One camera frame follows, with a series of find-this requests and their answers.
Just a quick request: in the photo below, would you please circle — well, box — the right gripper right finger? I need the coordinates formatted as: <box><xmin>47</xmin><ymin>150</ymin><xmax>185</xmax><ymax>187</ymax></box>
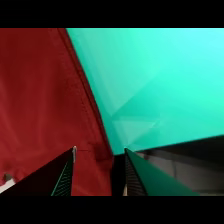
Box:
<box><xmin>123</xmin><ymin>147</ymin><xmax>202</xmax><ymax>197</ymax></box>

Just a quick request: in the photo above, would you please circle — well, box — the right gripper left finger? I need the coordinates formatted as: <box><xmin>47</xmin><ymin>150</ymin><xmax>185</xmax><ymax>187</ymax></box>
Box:
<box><xmin>5</xmin><ymin>145</ymin><xmax>78</xmax><ymax>197</ymax></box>

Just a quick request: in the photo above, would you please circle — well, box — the red garment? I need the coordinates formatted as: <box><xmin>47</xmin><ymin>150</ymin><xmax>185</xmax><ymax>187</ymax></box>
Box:
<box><xmin>0</xmin><ymin>27</ymin><xmax>115</xmax><ymax>197</ymax></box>

